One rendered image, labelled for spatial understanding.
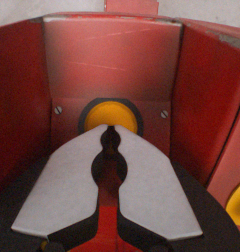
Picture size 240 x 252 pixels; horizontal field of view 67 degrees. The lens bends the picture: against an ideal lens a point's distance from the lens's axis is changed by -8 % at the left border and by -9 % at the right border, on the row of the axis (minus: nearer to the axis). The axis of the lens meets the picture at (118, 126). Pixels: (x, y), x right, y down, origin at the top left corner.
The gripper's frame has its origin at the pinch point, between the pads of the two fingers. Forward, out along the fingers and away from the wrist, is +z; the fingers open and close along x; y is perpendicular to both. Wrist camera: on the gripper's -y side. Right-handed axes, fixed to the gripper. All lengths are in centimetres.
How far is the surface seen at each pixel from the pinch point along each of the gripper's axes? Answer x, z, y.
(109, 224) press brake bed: 0.1, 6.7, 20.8
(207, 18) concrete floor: 37, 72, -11
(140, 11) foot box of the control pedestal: 8, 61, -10
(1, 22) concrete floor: -48, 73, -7
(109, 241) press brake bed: 0.3, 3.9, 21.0
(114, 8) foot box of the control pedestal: 0, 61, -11
